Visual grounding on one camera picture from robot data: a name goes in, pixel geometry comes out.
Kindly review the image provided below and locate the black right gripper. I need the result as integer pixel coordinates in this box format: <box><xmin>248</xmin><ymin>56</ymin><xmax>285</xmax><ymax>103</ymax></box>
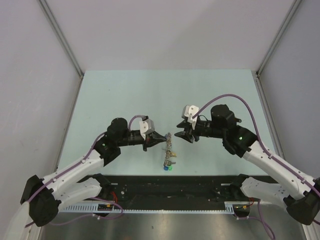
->
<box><xmin>174</xmin><ymin>117</ymin><xmax>225</xmax><ymax>144</ymax></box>

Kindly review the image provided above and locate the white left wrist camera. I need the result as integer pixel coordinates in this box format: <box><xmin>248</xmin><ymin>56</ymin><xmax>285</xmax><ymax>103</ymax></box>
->
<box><xmin>139</xmin><ymin>116</ymin><xmax>155</xmax><ymax>140</ymax></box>

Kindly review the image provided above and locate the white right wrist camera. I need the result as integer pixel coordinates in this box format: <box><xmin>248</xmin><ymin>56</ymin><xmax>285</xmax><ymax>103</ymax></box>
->
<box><xmin>181</xmin><ymin>105</ymin><xmax>199</xmax><ymax>124</ymax></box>

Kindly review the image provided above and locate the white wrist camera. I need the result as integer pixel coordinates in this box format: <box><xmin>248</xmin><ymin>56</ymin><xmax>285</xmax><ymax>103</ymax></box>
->
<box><xmin>181</xmin><ymin>105</ymin><xmax>199</xmax><ymax>124</ymax></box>
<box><xmin>139</xmin><ymin>116</ymin><xmax>155</xmax><ymax>140</ymax></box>

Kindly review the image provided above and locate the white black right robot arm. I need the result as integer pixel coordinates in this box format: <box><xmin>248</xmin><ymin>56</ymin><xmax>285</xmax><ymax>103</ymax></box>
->
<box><xmin>175</xmin><ymin>104</ymin><xmax>320</xmax><ymax>226</ymax></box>

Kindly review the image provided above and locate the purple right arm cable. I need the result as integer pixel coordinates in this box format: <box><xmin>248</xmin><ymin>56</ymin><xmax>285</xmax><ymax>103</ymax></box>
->
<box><xmin>192</xmin><ymin>93</ymin><xmax>320</xmax><ymax>238</ymax></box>

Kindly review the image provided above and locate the left aluminium frame post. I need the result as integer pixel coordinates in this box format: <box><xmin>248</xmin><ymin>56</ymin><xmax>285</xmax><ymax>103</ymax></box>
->
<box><xmin>37</xmin><ymin>0</ymin><xmax>85</xmax><ymax>77</ymax></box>

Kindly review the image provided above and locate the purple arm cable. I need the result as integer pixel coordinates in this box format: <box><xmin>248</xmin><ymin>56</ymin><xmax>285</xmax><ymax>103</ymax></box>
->
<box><xmin>23</xmin><ymin>114</ymin><xmax>148</xmax><ymax>228</ymax></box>
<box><xmin>192</xmin><ymin>93</ymin><xmax>320</xmax><ymax>238</ymax></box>

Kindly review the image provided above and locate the aluminium frame post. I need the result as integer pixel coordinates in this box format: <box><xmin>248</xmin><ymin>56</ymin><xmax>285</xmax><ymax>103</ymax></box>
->
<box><xmin>255</xmin><ymin>0</ymin><xmax>304</xmax><ymax>78</ymax></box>
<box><xmin>37</xmin><ymin>0</ymin><xmax>85</xmax><ymax>77</ymax></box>

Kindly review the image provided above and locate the right aluminium frame post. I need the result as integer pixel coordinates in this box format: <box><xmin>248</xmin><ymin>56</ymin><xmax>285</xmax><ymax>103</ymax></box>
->
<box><xmin>255</xmin><ymin>0</ymin><xmax>304</xmax><ymax>78</ymax></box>

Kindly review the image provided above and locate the metal band with key rings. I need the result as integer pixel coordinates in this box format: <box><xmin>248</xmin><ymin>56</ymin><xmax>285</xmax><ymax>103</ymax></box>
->
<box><xmin>163</xmin><ymin>132</ymin><xmax>177</xmax><ymax>167</ymax></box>

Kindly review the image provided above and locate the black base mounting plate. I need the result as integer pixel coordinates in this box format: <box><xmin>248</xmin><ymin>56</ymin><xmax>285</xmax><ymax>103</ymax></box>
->
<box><xmin>82</xmin><ymin>174</ymin><xmax>261</xmax><ymax>203</ymax></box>

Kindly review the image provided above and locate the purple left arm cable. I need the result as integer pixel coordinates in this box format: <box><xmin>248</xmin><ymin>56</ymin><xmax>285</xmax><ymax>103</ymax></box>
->
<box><xmin>23</xmin><ymin>114</ymin><xmax>148</xmax><ymax>228</ymax></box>

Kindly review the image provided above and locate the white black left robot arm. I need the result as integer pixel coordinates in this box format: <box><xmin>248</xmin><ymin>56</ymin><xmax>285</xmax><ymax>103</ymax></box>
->
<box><xmin>20</xmin><ymin>116</ymin><xmax>167</xmax><ymax>227</ymax></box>

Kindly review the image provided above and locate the white slotted cable duct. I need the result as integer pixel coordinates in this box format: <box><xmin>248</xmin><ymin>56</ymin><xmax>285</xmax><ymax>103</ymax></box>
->
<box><xmin>60</xmin><ymin>201</ymin><xmax>250</xmax><ymax>215</ymax></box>

